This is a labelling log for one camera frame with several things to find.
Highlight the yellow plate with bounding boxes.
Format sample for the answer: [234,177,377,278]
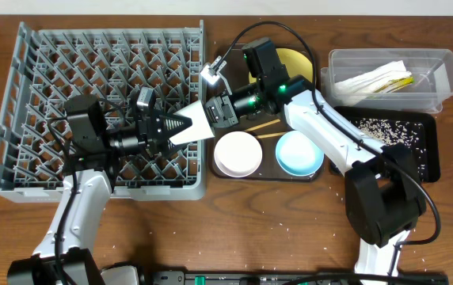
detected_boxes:
[249,48,313,84]

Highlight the green chopstick wrapper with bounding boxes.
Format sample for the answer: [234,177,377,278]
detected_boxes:
[376,77,414,93]

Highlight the wooden chopstick lower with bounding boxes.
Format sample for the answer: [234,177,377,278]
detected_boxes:
[255,131,287,139]

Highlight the rice leftovers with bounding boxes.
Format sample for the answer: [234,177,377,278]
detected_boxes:
[355,118,428,181]

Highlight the cream plastic cup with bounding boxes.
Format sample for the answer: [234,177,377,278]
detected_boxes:
[169,101,215,145]

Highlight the pink bowl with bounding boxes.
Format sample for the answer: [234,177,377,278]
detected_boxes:
[214,131,263,178]

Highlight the grey dish rack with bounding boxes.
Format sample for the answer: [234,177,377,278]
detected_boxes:
[0,24,206,203]

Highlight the brown serving tray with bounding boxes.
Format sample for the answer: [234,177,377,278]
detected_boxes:
[207,44,322,183]

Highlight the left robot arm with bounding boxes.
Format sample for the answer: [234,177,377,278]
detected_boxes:
[7,89,197,284]

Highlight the wooden chopstick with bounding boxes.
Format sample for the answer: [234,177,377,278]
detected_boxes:
[255,131,287,139]
[244,119,280,132]

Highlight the black waste tray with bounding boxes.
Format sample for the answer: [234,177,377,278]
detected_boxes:
[335,106,441,183]

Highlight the clear plastic bin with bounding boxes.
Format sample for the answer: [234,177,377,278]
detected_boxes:
[321,48,453,113]

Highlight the light blue bowl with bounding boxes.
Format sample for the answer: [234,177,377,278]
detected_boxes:
[275,131,325,177]

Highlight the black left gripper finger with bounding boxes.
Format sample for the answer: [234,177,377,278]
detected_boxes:
[159,113,192,135]
[159,141,188,158]

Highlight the white napkin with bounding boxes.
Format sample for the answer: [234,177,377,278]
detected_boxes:
[333,60,413,105]

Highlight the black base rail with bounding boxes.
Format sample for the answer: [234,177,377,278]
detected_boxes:
[139,270,450,285]

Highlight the wooden chopstick upper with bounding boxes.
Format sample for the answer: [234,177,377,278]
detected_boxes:
[244,119,280,132]

